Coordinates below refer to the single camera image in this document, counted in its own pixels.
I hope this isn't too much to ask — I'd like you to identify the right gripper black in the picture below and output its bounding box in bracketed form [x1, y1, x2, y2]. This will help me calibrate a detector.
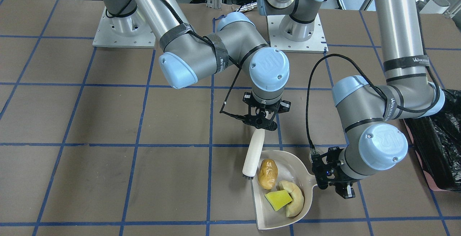
[242, 93, 291, 131]

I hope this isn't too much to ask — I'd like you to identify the yellow sponge piece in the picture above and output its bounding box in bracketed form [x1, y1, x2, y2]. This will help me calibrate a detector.
[265, 190, 293, 211]

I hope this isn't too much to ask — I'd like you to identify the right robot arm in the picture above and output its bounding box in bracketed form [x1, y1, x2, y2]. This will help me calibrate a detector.
[104, 0, 290, 131]

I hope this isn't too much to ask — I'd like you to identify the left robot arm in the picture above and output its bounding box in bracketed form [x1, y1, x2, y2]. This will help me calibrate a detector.
[308, 0, 445, 199]

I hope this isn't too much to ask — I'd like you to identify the bin with black bag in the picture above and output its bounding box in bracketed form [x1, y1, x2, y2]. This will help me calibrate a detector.
[404, 89, 461, 192]

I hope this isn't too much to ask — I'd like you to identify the white hand brush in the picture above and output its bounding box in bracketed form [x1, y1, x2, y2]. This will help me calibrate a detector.
[242, 128, 265, 179]

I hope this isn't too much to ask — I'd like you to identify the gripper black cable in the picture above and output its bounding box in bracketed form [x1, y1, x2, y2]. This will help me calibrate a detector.
[140, 0, 252, 119]
[305, 56, 440, 152]

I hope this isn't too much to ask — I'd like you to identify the brown toy potato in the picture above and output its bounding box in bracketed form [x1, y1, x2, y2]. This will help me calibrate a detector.
[258, 159, 278, 190]

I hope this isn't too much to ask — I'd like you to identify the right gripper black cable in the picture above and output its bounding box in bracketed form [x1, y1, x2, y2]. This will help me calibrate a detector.
[140, 0, 252, 119]

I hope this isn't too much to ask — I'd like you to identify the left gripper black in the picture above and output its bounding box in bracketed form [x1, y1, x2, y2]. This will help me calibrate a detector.
[310, 146, 358, 199]

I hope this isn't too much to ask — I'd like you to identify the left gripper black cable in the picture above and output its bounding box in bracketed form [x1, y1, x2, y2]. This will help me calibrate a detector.
[305, 56, 440, 152]

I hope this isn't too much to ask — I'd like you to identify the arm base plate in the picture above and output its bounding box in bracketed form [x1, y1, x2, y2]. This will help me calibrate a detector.
[267, 15, 328, 53]
[93, 9, 156, 48]

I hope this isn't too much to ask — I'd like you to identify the pale toy croissant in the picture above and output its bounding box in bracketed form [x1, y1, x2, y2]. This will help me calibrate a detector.
[278, 180, 304, 217]

